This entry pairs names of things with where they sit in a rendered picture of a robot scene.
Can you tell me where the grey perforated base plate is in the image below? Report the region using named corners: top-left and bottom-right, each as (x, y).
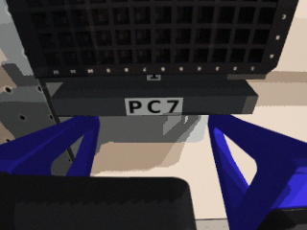
top-left (0, 0), bottom-right (229, 230)

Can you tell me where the black well plate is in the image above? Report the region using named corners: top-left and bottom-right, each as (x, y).
top-left (6, 0), bottom-right (299, 79)

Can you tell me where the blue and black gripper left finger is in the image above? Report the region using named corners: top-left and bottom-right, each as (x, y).
top-left (0, 116), bottom-right (100, 176)

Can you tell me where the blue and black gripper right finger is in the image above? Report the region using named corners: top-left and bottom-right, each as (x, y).
top-left (207, 115), bottom-right (307, 230)

